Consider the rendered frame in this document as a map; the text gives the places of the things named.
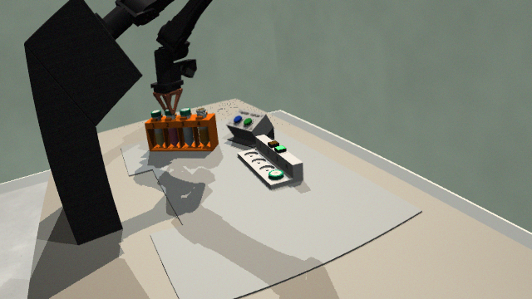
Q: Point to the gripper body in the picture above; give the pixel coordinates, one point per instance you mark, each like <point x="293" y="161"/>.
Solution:
<point x="164" y="84"/>

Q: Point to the orange tube holder block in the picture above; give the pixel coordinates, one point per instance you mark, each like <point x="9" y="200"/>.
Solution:
<point x="180" y="122"/>

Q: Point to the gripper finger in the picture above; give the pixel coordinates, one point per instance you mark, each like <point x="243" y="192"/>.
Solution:
<point x="157" y="96"/>
<point x="167" y="100"/>

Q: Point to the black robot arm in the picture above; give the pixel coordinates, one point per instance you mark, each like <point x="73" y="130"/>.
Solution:
<point x="172" y="36"/>

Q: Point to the grey control panel with blue and green buttons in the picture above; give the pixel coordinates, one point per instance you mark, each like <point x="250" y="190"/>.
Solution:
<point x="244" y="131"/>

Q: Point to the white tray with four round nests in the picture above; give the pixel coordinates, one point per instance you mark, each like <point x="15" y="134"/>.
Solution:
<point x="268" y="156"/>

